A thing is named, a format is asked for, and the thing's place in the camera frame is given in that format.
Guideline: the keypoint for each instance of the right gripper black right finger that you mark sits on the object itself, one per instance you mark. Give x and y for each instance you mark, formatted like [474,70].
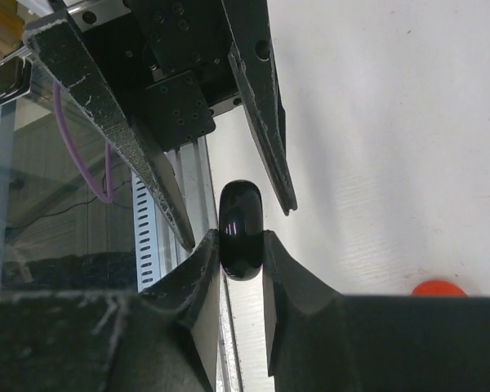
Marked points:
[318,339]

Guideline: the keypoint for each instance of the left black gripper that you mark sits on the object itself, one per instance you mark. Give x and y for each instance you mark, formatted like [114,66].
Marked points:
[151,76]

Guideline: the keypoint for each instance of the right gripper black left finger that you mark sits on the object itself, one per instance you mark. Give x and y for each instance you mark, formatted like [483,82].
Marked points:
[162,339]

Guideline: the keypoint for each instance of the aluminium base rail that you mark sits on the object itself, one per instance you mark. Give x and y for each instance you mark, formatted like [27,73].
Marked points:
[108,271]

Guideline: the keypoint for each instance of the white slotted cable duct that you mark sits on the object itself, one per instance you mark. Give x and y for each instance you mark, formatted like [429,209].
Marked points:
[148,270]

